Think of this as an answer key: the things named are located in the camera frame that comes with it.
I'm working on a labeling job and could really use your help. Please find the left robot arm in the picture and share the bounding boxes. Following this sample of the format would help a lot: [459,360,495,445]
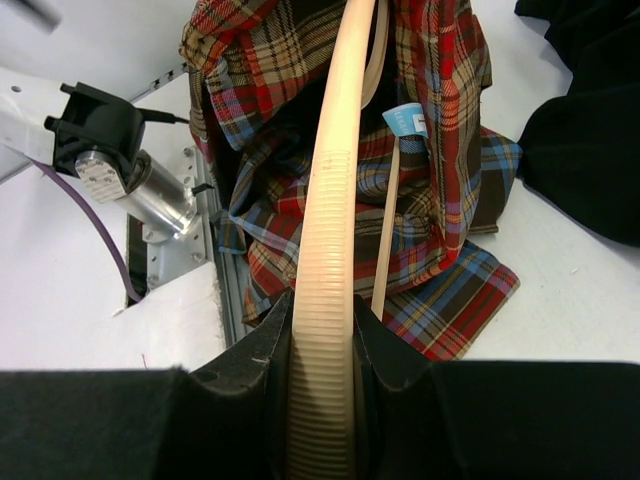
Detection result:
[1,69,202,244]

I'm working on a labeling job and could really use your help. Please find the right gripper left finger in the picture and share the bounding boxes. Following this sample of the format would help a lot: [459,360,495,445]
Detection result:
[1,292,293,479]

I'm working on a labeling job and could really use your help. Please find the black hanging garment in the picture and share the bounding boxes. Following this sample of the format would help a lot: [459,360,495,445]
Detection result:
[515,1,639,247]

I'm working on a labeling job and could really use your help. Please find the beige hanger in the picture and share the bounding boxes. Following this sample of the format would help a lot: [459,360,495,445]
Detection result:
[285,0,390,479]

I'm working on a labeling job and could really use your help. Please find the white front cover board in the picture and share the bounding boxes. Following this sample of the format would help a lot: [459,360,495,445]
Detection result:
[1,167,226,370]

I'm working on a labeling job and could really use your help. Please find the aluminium mounting rail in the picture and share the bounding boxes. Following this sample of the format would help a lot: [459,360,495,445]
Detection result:
[134,64,256,351]

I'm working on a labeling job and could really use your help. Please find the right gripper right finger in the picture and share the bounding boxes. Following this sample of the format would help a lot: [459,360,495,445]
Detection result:
[353,298,639,479]

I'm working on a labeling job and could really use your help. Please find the plaid flannel shirt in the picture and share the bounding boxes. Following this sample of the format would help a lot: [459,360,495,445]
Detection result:
[180,1,521,360]

